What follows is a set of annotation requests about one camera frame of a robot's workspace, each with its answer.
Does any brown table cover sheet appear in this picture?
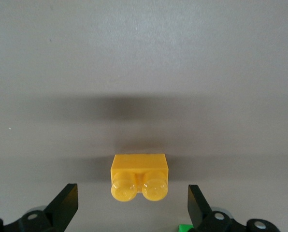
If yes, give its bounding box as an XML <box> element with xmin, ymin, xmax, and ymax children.
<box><xmin>0</xmin><ymin>0</ymin><xmax>288</xmax><ymax>232</ymax></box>

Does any yellow two-stud block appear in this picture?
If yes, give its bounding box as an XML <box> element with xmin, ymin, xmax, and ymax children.
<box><xmin>109</xmin><ymin>153</ymin><xmax>171</xmax><ymax>202</ymax></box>

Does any green two-stud block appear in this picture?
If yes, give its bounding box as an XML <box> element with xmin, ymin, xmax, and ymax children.
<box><xmin>177</xmin><ymin>224</ymin><xmax>195</xmax><ymax>232</ymax></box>

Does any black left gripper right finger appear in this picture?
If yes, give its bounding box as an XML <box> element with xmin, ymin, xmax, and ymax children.
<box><xmin>188</xmin><ymin>185</ymin><xmax>281</xmax><ymax>232</ymax></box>

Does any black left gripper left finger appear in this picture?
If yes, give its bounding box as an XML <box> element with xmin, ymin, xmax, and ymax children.
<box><xmin>0</xmin><ymin>183</ymin><xmax>79</xmax><ymax>232</ymax></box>

